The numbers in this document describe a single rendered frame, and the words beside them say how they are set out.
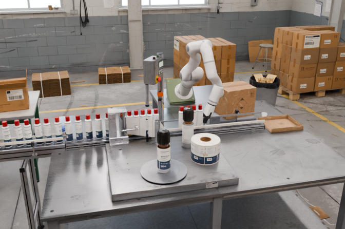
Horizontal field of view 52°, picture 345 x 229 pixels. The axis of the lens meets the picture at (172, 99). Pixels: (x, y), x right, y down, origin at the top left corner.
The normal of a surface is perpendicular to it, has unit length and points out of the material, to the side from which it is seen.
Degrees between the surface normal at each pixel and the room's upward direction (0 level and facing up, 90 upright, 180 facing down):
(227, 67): 91
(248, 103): 90
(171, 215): 1
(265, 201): 1
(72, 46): 90
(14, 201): 0
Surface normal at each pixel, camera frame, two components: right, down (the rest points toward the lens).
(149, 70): -0.37, 0.32
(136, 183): 0.00, -0.94
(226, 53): 0.29, 0.33
